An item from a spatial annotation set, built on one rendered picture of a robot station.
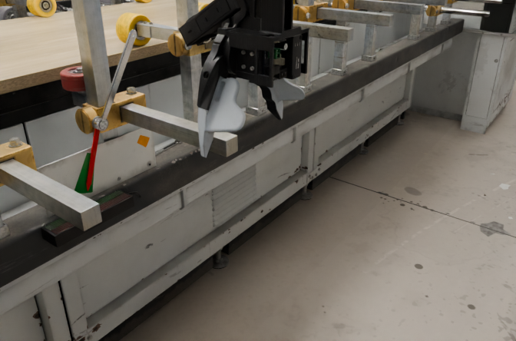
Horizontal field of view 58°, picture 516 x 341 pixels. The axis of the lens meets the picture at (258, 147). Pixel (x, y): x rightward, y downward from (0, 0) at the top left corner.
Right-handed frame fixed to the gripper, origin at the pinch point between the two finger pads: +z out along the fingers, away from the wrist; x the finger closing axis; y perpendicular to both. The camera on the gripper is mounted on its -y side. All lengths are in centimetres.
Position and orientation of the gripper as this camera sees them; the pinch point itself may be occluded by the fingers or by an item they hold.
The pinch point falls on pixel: (240, 136)
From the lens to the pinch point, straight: 59.0
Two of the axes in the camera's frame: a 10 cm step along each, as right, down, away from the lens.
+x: 6.1, -3.3, 7.2
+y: 8.0, 2.5, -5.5
